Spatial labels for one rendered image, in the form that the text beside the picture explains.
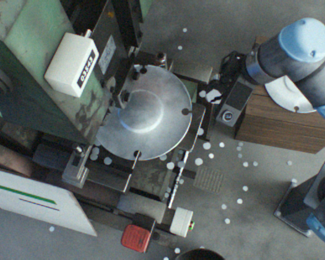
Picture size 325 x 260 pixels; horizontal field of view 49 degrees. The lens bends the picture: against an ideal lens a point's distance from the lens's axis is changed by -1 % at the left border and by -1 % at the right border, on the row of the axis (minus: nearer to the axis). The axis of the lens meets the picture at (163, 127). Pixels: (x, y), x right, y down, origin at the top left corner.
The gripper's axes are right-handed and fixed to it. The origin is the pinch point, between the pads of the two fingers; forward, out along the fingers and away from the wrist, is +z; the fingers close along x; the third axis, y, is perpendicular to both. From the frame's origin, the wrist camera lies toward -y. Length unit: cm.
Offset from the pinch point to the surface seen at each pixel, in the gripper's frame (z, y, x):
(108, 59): -4.9, -3.4, 27.3
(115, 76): 2.1, -3.3, 23.8
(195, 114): 11.7, -0.2, -1.8
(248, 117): 45, 22, -38
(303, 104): 34, 32, -54
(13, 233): 113, -52, 30
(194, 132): 11.2, -5.5, -2.8
